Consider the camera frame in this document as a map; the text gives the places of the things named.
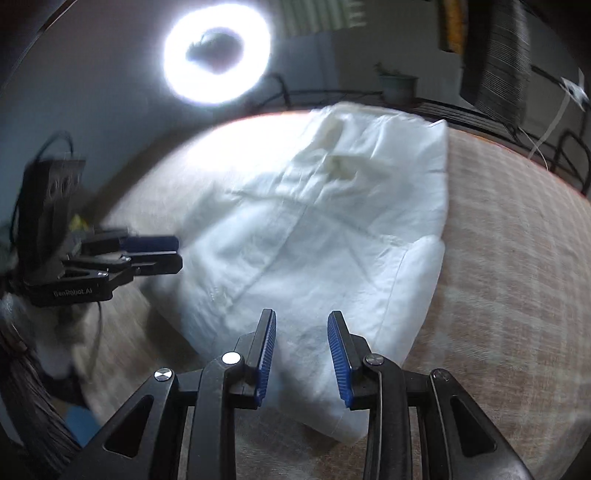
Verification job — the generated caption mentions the round ring light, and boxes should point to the round ring light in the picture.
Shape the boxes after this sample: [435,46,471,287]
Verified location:
[161,9,272,107]

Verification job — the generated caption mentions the person's striped pants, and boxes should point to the person's striped pants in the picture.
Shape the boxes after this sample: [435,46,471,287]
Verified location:
[0,318,79,467]

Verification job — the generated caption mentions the orange board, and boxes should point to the orange board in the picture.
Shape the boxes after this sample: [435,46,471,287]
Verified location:
[441,0,465,52]

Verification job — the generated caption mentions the dark ribbed panel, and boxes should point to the dark ribbed panel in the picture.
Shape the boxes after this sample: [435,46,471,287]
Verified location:
[462,0,532,125]

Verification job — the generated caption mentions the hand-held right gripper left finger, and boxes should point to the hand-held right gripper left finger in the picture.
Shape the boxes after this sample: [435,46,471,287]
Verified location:
[60,308,278,480]

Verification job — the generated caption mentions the white shirt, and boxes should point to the white shirt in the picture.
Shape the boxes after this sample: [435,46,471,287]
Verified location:
[152,102,451,444]

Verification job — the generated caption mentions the beige checked blanket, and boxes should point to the beige checked blanket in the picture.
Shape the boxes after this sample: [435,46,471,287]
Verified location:
[41,108,591,480]

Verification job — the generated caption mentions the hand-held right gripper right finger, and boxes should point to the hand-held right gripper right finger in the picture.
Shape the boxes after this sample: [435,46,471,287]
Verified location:
[327,311,534,480]

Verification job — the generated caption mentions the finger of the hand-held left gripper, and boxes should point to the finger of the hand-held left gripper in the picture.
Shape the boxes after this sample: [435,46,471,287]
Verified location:
[83,227,180,255]
[62,252,184,287]

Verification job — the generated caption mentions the white cable with clip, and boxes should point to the white cable with clip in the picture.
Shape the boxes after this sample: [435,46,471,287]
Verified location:
[529,78,591,160]

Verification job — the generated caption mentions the potted plant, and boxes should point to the potted plant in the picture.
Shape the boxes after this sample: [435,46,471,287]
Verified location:
[374,62,419,104]

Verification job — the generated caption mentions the pale slatted blind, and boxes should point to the pale slatted blind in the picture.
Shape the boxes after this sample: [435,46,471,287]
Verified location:
[277,0,370,34]

